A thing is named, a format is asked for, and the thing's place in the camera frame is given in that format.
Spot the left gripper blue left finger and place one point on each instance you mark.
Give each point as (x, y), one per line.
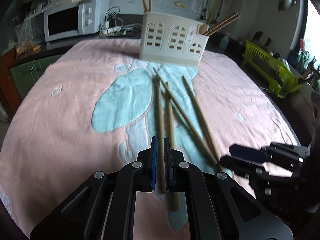
(153, 161)

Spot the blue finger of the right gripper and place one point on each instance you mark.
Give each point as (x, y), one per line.
(238, 166)
(249, 154)

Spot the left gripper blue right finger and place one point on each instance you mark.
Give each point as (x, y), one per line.
(169, 165)

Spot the pink towel with blue pattern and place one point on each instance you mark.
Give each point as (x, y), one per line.
(96, 107)

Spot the green dish rack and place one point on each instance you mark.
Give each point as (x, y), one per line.
(281, 81)

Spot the cream plastic utensil holder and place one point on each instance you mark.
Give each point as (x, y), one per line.
(171, 39)

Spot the soap dispenser bottle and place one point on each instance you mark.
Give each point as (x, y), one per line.
(223, 44)

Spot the white microwave oven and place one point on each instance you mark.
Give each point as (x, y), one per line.
(74, 18)

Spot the green lower cabinet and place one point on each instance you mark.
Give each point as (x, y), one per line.
(27, 74)

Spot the plastic bag of food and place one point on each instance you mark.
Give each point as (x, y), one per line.
(30, 34)

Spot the power strip with cables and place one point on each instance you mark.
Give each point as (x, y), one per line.
(114, 26)

